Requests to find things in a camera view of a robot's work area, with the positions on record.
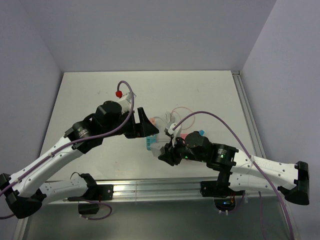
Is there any aluminium rail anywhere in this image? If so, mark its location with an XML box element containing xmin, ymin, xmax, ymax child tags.
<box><xmin>22</xmin><ymin>176</ymin><xmax>287</xmax><ymax>206</ymax></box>
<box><xmin>231</xmin><ymin>71</ymin><xmax>266</xmax><ymax>158</ymax></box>

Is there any front aluminium rail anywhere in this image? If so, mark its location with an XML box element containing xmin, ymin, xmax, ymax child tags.
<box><xmin>22</xmin><ymin>176</ymin><xmax>287</xmax><ymax>206</ymax></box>

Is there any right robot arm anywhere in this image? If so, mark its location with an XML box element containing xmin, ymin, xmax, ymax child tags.
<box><xmin>152</xmin><ymin>131</ymin><xmax>310</xmax><ymax>206</ymax></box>

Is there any white power cord with plug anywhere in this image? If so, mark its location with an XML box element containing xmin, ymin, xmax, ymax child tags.
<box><xmin>153</xmin><ymin>111</ymin><xmax>177</xmax><ymax>131</ymax></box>

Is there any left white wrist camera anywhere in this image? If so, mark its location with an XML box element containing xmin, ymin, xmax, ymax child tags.
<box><xmin>115</xmin><ymin>90</ymin><xmax>136</xmax><ymax>112</ymax></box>

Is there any white wall charger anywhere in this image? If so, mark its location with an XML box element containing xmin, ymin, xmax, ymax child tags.
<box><xmin>150</xmin><ymin>142</ymin><xmax>165</xmax><ymax>158</ymax></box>

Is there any right side aluminium rail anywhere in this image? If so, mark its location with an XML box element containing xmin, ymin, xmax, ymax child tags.
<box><xmin>231</xmin><ymin>71</ymin><xmax>266</xmax><ymax>158</ymax></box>

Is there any orange charger plug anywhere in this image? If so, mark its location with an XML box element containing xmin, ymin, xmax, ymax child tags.
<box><xmin>149</xmin><ymin>117</ymin><xmax>156</xmax><ymax>126</ymax></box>

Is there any teal power strip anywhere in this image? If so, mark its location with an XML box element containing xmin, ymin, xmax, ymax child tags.
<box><xmin>145</xmin><ymin>135</ymin><xmax>157</xmax><ymax>151</ymax></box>

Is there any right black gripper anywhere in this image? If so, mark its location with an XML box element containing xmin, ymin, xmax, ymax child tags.
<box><xmin>158</xmin><ymin>134</ymin><xmax>207</xmax><ymax>166</ymax></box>

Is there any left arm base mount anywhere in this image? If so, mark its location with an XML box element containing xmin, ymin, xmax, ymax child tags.
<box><xmin>67</xmin><ymin>184</ymin><xmax>114</xmax><ymax>221</ymax></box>

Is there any pink triangular power strip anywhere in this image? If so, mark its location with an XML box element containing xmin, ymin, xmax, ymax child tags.
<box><xmin>180</xmin><ymin>133</ymin><xmax>189</xmax><ymax>140</ymax></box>

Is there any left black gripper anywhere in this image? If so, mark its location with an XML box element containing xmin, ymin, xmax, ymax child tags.
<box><xmin>102</xmin><ymin>107</ymin><xmax>159</xmax><ymax>139</ymax></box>

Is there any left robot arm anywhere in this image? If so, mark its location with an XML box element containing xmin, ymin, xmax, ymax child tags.
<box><xmin>0</xmin><ymin>101</ymin><xmax>159</xmax><ymax>219</ymax></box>

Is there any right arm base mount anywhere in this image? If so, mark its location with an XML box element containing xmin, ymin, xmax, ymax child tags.
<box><xmin>200</xmin><ymin>180</ymin><xmax>246</xmax><ymax>216</ymax></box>

